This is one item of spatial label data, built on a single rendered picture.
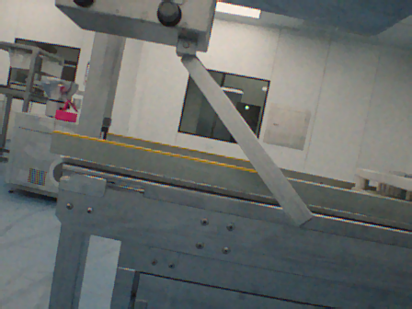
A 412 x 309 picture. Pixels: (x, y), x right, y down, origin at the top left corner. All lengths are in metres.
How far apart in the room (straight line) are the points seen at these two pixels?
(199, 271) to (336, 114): 5.40
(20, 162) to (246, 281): 2.95
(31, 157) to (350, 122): 4.75
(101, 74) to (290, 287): 0.60
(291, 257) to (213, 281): 0.14
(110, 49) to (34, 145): 2.52
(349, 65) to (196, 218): 5.65
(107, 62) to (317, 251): 0.61
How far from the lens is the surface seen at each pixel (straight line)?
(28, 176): 3.33
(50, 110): 3.48
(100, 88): 0.81
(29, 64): 4.25
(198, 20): 0.48
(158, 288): 0.60
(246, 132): 0.42
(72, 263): 0.89
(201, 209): 0.49
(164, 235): 0.51
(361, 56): 6.14
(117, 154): 0.50
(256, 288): 0.59
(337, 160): 5.86
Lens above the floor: 0.87
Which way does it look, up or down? 3 degrees down
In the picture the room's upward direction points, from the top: 11 degrees clockwise
